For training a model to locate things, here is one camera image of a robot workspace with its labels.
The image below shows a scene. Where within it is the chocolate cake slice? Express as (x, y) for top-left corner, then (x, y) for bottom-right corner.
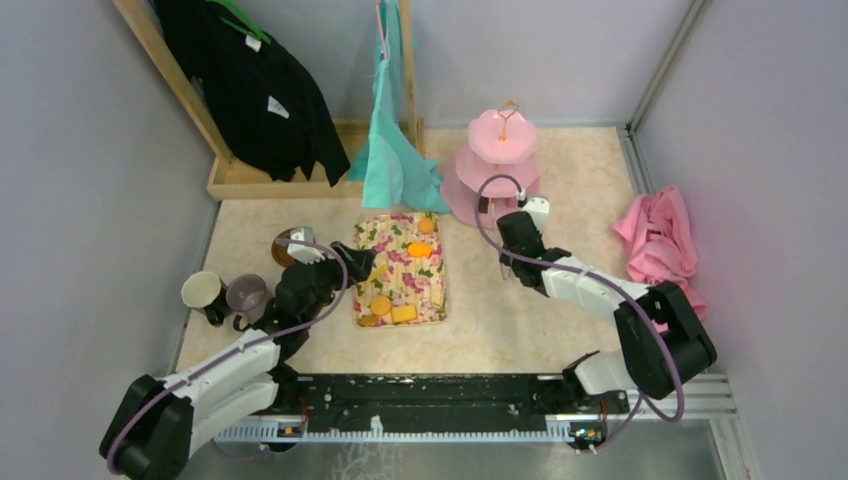
(476, 196), (491, 215)

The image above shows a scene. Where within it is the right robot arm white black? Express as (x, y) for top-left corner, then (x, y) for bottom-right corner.
(496, 212), (717, 412)

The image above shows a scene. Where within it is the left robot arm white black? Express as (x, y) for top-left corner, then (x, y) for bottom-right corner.
(99, 241), (377, 479)

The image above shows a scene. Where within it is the yellow cheese wedge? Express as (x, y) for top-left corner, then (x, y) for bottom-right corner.
(367, 265), (389, 283)

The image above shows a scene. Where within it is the round orange cookie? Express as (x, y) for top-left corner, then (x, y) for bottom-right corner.
(369, 295), (393, 317)

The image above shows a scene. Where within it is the floral serving tray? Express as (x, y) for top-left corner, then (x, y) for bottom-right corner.
(353, 212), (447, 328)

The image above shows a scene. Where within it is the small brown cookie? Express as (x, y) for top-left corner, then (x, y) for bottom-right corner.
(357, 314), (381, 328)

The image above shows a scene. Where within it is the orange croissant pastry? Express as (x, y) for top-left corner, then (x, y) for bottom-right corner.
(407, 242), (433, 258)

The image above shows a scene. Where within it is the yellow square biscuit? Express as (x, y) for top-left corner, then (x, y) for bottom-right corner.
(391, 305), (418, 325)

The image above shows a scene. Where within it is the brown saucer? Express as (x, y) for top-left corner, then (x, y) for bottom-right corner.
(271, 229), (296, 268)

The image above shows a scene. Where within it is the pink three-tier cake stand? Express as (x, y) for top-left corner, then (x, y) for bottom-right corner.
(440, 101), (540, 229)

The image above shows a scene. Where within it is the teal hanging garment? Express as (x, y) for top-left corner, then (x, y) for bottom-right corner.
(349, 1), (451, 213)

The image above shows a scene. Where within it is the purple mug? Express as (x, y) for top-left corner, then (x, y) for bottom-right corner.
(226, 274), (272, 332)

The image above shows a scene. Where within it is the wooden clothes rack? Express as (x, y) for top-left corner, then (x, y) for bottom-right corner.
(113, 0), (425, 201)

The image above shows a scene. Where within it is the pink crumpled cloth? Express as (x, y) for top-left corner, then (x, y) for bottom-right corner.
(612, 185), (708, 320)

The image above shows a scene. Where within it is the cream mug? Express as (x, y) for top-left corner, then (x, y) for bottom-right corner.
(180, 271), (231, 327)

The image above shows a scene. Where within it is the black hanging garment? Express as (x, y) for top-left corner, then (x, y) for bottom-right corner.
(154, 0), (351, 186)

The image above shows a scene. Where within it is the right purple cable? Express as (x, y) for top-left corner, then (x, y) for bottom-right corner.
(474, 174), (686, 455)

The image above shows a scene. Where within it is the purple cable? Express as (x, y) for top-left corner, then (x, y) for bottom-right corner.
(105, 238), (350, 476)
(474, 174), (686, 455)

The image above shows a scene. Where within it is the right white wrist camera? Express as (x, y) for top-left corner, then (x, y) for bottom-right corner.
(518, 195), (550, 234)

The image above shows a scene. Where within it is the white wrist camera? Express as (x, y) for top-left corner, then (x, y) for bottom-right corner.
(285, 226), (326, 265)
(518, 195), (550, 234)

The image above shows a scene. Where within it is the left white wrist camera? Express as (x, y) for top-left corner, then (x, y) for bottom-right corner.
(285, 226), (326, 265)

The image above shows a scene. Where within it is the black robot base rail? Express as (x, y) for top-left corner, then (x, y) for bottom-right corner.
(217, 374), (630, 449)

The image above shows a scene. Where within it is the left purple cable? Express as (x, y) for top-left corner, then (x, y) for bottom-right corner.
(105, 238), (350, 476)

